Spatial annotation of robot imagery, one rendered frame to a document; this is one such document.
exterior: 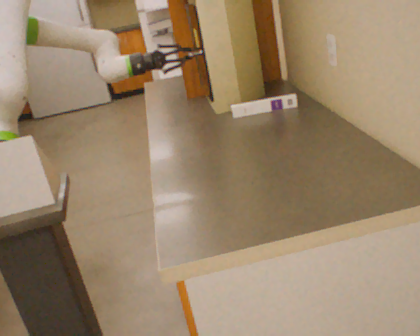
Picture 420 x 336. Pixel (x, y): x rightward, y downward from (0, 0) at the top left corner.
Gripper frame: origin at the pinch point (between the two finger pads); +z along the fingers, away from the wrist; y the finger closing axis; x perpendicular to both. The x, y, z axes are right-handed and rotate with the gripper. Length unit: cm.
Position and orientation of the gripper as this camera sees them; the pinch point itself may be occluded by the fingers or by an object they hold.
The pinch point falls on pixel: (191, 52)
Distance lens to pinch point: 202.2
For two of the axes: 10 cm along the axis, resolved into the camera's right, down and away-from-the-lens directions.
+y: -1.8, -9.1, -3.8
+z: 9.7, -2.2, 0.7
